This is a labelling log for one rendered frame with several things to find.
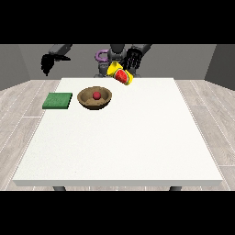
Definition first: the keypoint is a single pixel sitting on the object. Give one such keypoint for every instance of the green square pad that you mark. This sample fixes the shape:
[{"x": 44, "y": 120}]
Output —
[{"x": 57, "y": 100}]

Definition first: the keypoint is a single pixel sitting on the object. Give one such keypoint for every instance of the brown wooden bowl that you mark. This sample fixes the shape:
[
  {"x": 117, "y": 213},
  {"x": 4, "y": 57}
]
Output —
[{"x": 94, "y": 98}]

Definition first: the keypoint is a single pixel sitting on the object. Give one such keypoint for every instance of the grey robot trunk purple rings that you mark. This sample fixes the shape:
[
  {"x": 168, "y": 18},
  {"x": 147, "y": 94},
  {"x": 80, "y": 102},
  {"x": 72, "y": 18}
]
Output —
[{"x": 114, "y": 56}]

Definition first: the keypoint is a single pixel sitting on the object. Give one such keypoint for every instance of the small red ball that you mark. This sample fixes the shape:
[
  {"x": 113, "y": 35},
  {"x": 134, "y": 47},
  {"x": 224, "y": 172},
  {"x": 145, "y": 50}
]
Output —
[{"x": 97, "y": 95}]

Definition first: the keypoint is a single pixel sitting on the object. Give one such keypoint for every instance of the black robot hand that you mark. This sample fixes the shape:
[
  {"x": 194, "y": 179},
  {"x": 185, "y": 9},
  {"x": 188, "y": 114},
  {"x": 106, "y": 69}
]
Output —
[
  {"x": 133, "y": 58},
  {"x": 48, "y": 62}
]

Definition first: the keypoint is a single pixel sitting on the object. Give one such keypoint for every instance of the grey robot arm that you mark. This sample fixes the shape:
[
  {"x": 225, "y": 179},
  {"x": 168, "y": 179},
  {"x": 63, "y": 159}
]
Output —
[
  {"x": 143, "y": 47},
  {"x": 59, "y": 48}
]

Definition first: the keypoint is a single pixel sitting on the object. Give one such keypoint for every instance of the yellow cup with melon print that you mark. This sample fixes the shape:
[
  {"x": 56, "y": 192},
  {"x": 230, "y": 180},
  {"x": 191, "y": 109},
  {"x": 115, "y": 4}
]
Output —
[{"x": 120, "y": 73}]

